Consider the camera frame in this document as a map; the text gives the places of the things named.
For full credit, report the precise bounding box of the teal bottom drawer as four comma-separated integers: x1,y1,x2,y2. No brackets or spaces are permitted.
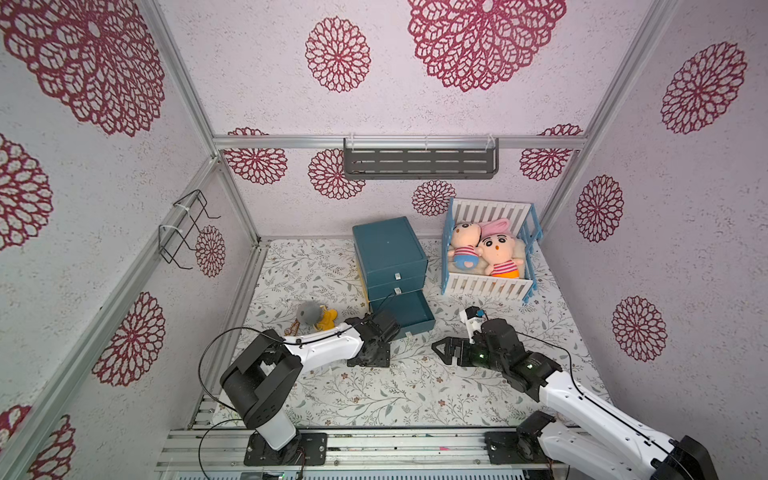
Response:
382,290,435,340

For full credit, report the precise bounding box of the teal drawer cabinet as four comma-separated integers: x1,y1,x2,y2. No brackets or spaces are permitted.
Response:
352,216,428,302

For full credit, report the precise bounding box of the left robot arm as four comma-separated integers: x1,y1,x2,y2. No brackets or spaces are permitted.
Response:
220,311,400,452

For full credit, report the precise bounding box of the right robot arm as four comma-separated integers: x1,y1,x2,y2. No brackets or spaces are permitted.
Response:
431,310,718,479

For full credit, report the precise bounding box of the yellow flower toy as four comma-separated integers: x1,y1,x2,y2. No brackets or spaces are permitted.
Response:
315,305,338,331

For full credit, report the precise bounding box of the plush doll striped shirt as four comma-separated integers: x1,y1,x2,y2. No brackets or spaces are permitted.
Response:
476,234,524,279

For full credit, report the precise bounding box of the plush doll blue outfit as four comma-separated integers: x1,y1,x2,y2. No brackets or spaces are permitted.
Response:
447,223,482,271

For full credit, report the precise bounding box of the white blue toy crib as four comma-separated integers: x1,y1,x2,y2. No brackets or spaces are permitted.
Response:
441,198,542,303

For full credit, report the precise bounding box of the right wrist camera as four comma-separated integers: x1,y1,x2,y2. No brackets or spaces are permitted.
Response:
459,306,485,344

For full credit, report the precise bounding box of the grey plush keychain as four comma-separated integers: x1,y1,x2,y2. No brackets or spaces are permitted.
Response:
296,301,324,327

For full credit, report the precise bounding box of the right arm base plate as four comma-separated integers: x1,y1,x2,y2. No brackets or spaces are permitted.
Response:
484,430,559,466

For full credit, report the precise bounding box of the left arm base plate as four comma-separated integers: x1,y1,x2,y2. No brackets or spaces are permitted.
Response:
244,432,328,467

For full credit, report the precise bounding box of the grey wall shelf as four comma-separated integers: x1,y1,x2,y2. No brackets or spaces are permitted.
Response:
342,140,500,180

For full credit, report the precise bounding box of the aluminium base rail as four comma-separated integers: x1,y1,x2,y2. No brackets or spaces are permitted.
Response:
155,427,660,472

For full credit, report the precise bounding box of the black wire wall rack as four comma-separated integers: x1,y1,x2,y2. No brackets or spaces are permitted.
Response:
157,189,221,271

